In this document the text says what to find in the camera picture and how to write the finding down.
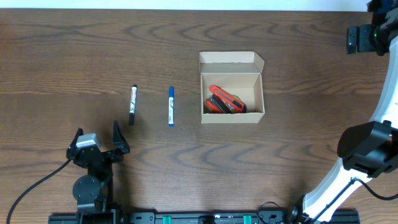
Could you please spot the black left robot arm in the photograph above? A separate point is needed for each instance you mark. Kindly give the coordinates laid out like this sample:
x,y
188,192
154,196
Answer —
x,y
93,192

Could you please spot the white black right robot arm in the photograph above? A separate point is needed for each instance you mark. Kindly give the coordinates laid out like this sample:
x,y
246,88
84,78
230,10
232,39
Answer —
x,y
367,150

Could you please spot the blue whiteboard marker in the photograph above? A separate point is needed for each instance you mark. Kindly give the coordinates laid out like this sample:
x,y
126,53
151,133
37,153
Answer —
x,y
171,107

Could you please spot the brown cardboard box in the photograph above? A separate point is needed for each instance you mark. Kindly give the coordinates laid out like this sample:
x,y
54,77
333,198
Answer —
x,y
238,73

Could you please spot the red black utility knife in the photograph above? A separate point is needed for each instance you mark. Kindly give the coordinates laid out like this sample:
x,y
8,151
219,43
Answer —
x,y
217,105

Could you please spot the orange utility knife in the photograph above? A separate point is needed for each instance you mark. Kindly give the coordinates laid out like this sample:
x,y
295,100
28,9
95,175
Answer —
x,y
229,103

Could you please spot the yellow clear tape roll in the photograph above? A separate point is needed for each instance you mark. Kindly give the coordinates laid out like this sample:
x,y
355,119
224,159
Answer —
x,y
237,98

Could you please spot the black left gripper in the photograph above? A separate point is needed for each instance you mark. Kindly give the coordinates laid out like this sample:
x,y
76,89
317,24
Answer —
x,y
120,144

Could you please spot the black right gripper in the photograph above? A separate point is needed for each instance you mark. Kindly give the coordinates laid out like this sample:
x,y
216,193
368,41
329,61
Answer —
x,y
365,42

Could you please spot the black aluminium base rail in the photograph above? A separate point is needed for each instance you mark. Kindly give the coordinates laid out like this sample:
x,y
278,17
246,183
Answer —
x,y
265,216

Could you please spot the black cap whiteboard marker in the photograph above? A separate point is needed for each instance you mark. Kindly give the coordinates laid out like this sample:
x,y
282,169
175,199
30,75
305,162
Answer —
x,y
132,107

